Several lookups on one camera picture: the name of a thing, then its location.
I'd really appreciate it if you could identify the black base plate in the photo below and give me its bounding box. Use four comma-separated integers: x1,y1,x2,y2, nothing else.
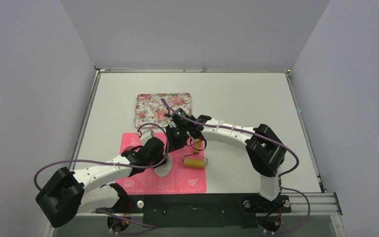
94,193,292,229

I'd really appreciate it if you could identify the pink silicone baking mat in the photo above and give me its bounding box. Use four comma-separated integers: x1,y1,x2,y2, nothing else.
116,145,207,195

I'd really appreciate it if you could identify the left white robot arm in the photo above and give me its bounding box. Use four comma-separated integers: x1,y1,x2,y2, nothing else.
34,136,170,228

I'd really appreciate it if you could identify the floral tray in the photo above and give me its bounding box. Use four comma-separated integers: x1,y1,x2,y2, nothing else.
134,92,192,128

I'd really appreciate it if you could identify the white dough piece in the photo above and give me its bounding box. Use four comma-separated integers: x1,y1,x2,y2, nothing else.
154,155,173,177

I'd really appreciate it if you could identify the purple cable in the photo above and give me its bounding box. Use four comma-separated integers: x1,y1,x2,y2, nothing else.
33,122,171,192
160,97,311,235

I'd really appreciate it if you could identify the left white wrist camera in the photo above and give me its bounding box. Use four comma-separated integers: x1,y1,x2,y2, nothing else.
140,128,155,138

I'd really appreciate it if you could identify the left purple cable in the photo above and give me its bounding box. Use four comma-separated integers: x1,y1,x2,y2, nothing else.
33,122,171,192

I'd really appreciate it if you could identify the wooden dough roller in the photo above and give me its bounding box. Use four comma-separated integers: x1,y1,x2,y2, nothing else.
183,139,208,170

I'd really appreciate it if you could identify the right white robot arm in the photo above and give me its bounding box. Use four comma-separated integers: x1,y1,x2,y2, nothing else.
166,108,286,211

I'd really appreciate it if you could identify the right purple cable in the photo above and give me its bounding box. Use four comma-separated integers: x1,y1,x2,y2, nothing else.
160,97,311,235

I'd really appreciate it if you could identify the aluminium front rail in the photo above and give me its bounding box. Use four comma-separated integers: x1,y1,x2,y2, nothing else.
47,192,343,217

